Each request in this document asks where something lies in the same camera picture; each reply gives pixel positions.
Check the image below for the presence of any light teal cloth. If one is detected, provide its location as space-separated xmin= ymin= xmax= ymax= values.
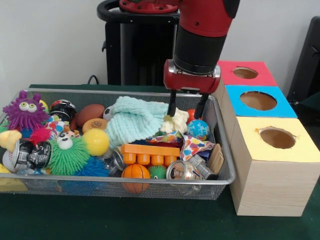
xmin=105 ymin=96 xmax=171 ymax=149

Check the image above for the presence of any blue globe ball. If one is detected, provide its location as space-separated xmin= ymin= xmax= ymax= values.
xmin=187 ymin=119 xmax=211 ymax=142

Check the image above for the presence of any dark green table cloth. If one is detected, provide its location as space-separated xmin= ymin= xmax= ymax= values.
xmin=0 ymin=84 xmax=320 ymax=240

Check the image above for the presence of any cream yellow cloth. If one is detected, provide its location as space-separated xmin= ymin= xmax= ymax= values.
xmin=160 ymin=107 xmax=190 ymax=135

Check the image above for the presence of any small orange basketball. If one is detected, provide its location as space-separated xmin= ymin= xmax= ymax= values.
xmin=122 ymin=164 xmax=151 ymax=194

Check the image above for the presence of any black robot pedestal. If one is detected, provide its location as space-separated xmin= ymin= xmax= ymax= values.
xmin=97 ymin=0 xmax=201 ymax=86

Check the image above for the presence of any yellow ball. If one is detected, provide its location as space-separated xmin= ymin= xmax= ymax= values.
xmin=82 ymin=129 xmax=110 ymax=157

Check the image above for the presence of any small brown football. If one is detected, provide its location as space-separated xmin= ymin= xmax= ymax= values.
xmin=76 ymin=104 xmax=106 ymax=127

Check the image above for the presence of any shallow clear bin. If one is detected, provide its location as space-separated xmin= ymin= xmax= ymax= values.
xmin=0 ymin=88 xmax=237 ymax=201

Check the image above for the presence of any orange building block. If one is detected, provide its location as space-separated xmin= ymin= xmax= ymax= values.
xmin=120 ymin=143 xmax=180 ymax=166

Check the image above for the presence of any green spiky ball with eyes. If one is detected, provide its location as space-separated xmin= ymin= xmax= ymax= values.
xmin=47 ymin=131 xmax=92 ymax=176

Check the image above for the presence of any colourful patterned cloth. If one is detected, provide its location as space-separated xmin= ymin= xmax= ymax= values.
xmin=147 ymin=131 xmax=215 ymax=162

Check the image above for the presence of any purple spiky monster toy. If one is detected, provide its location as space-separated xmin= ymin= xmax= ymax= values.
xmin=2 ymin=90 xmax=51 ymax=132

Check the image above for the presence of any wooden box with three holes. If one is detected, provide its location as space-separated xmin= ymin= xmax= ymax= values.
xmin=211 ymin=60 xmax=320 ymax=217

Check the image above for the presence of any crushed silver can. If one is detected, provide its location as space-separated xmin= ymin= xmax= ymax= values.
xmin=166 ymin=160 xmax=203 ymax=182

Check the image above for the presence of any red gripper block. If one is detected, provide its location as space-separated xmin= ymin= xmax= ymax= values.
xmin=163 ymin=62 xmax=221 ymax=119

